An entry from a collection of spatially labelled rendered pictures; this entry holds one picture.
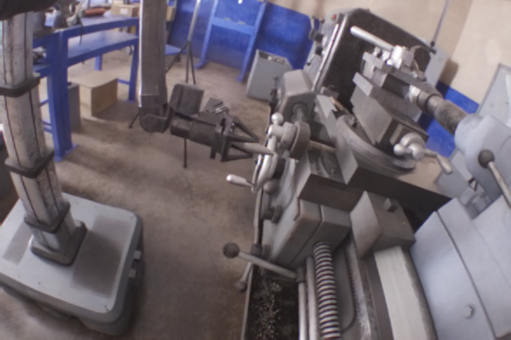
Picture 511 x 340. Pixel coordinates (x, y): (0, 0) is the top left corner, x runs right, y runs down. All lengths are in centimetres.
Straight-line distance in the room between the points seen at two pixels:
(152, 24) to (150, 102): 17
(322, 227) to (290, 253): 12
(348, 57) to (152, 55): 95
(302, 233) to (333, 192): 11
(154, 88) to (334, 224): 49
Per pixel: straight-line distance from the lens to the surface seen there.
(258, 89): 330
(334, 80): 129
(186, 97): 55
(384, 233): 50
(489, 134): 61
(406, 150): 53
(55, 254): 103
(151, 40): 57
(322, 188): 55
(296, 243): 60
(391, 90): 72
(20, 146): 75
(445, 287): 51
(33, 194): 84
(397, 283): 49
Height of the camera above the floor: 114
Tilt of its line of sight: 30 degrees down
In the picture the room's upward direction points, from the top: 20 degrees clockwise
